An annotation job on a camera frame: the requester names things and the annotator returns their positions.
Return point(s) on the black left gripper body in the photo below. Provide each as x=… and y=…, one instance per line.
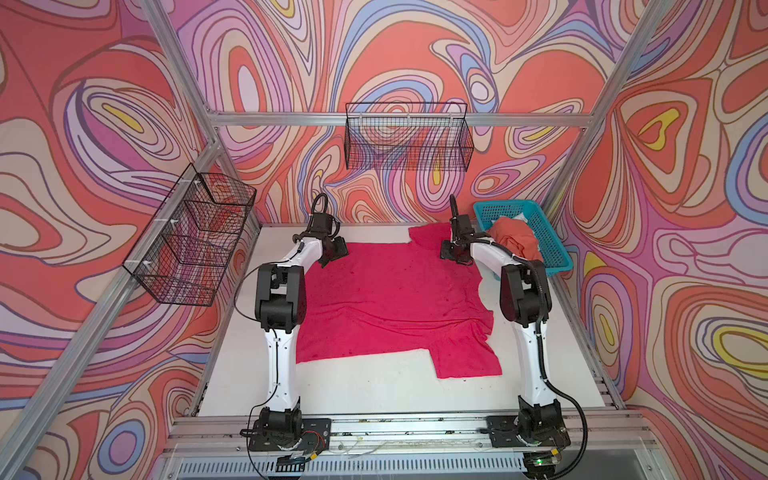
x=338, y=248

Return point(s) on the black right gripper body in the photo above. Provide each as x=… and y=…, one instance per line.
x=451, y=250

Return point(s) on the magenta t shirt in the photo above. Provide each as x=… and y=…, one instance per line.
x=396, y=297

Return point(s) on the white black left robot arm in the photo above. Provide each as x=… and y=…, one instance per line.
x=280, y=307

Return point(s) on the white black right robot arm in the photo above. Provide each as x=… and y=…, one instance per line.
x=525, y=301

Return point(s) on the coral red t shirt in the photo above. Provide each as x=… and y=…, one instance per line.
x=517, y=237

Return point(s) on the teal plastic basket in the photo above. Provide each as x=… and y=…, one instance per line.
x=555, y=257

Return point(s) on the aluminium horizontal back bar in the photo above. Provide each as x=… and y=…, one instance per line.
x=339, y=119

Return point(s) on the black wire basket back wall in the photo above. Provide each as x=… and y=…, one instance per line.
x=382, y=144

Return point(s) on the black wire basket wall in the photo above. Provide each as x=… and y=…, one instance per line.
x=189, y=243
x=382, y=144

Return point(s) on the black wire basket left wall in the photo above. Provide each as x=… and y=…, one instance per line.
x=189, y=243

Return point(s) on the aluminium frame corner post left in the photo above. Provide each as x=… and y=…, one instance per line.
x=198, y=102

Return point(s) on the aluminium frame corner post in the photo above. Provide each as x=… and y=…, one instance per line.
x=198, y=102
x=635, y=46

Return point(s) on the aluminium frame corner post right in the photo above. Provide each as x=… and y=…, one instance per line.
x=635, y=46

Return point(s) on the aluminium left wall bar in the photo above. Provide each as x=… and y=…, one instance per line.
x=29, y=428

